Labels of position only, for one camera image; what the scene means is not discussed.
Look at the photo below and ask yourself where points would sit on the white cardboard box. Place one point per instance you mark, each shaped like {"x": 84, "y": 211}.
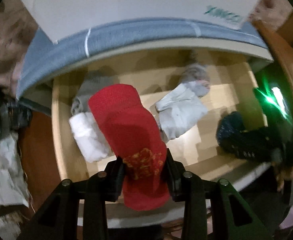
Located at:
{"x": 63, "y": 18}

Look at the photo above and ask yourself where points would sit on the white rolled garment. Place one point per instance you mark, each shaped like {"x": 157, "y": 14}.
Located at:
{"x": 89, "y": 138}

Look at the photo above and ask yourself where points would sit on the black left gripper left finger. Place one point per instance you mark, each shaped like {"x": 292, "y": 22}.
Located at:
{"x": 57, "y": 218}

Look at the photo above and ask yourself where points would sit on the grey ribbed garment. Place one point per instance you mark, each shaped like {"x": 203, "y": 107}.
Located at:
{"x": 90, "y": 86}

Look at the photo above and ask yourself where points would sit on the red underwear with gold print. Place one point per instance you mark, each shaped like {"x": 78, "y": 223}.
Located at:
{"x": 133, "y": 135}

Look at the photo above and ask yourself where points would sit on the blue striped cloth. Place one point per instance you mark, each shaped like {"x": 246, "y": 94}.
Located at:
{"x": 44, "y": 58}

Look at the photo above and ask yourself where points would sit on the light grey folded garment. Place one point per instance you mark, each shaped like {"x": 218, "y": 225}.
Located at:
{"x": 179, "y": 111}

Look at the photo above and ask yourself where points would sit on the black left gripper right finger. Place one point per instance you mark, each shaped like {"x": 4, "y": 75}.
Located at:
{"x": 212, "y": 210}

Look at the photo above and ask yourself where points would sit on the light wooden drawer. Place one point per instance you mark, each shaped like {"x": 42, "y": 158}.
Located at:
{"x": 154, "y": 68}

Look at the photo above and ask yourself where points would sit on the grey pink bundled garment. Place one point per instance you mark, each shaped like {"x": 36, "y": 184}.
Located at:
{"x": 196, "y": 78}

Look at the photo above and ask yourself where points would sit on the dark teal garment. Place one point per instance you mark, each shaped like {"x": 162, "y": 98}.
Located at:
{"x": 229, "y": 131}

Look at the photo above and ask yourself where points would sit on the brown wooden bed frame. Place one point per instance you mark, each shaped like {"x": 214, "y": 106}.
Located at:
{"x": 280, "y": 44}

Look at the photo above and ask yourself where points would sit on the floral beige curtain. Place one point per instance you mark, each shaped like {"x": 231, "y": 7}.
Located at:
{"x": 17, "y": 29}

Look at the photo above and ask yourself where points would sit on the crumpled white plastic bag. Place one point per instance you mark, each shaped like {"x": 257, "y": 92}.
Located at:
{"x": 13, "y": 187}

